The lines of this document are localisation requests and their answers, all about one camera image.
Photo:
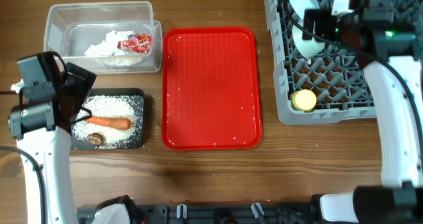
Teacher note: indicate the orange carrot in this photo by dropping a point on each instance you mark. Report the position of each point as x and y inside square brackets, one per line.
[114, 123]

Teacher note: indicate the small light blue bowl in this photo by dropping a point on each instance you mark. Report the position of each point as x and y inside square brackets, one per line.
[300, 6]

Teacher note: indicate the black waste tray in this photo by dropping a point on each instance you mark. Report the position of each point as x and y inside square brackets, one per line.
[138, 118]

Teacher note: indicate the yellow plastic cup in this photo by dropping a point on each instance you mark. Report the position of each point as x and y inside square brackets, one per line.
[303, 100]

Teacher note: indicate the green bowl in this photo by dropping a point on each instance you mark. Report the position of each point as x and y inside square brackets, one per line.
[307, 48]

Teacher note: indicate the red snack wrapper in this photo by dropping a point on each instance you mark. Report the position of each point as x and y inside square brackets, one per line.
[138, 43]

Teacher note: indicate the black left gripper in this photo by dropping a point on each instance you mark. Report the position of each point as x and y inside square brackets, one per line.
[82, 86]

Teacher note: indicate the grey dishwasher rack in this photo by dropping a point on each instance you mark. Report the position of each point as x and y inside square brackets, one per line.
[334, 74]

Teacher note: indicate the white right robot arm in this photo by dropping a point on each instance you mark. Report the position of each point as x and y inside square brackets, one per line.
[389, 51]

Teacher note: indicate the clear plastic waste bin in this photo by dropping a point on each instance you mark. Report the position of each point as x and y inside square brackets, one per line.
[72, 28]

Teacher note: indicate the white rice grains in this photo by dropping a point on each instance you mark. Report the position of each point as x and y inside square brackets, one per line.
[109, 108]

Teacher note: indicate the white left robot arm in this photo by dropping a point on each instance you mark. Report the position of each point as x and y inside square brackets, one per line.
[51, 95]

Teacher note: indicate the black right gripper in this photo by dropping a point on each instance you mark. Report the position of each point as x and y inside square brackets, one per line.
[321, 17]

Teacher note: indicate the crumpled white tissue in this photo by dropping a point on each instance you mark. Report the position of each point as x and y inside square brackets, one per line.
[108, 47]

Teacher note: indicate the red plastic tray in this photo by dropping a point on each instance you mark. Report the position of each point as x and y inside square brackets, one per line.
[210, 93]

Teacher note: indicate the brown food scrap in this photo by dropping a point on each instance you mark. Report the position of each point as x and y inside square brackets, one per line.
[96, 139]

